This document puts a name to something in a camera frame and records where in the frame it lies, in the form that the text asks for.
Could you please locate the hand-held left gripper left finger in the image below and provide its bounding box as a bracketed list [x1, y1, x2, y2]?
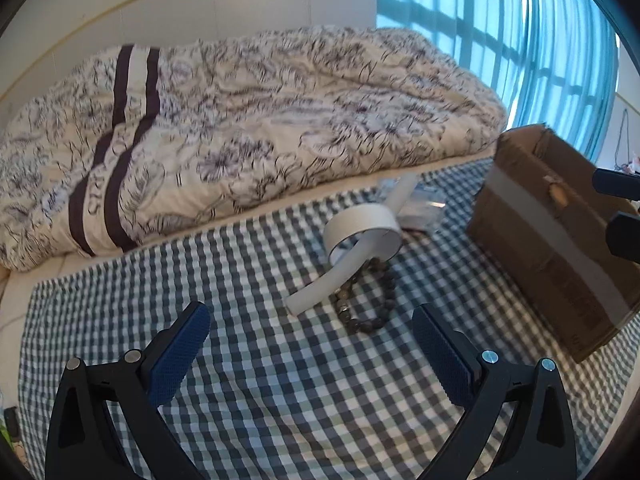
[45, 301, 211, 480]

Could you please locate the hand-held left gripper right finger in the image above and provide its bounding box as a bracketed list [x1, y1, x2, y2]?
[411, 304, 582, 480]

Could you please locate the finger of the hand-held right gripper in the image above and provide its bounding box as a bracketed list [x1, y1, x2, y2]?
[591, 167, 640, 197]
[606, 210, 640, 262]

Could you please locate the brown cardboard box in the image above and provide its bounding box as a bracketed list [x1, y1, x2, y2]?
[467, 124, 640, 364]

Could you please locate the dark beaded bracelet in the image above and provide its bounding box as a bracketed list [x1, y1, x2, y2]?
[330, 257, 397, 334]

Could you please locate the white tape roll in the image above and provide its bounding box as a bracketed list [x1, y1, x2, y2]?
[286, 172, 419, 317]

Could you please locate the checkered tablecloth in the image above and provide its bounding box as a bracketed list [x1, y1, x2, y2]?
[17, 157, 640, 480]

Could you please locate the narrow blue curtain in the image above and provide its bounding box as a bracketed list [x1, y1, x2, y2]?
[520, 0, 622, 163]

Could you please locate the clear plastic packet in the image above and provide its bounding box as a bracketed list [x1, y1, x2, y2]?
[377, 176, 446, 231]

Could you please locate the floral print duvet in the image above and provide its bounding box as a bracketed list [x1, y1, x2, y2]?
[0, 26, 509, 274]

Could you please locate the wide blue curtain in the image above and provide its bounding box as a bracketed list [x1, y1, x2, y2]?
[375, 0, 532, 133]

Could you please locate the hanging dark cable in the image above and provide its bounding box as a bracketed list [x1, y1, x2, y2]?
[617, 109, 632, 167]

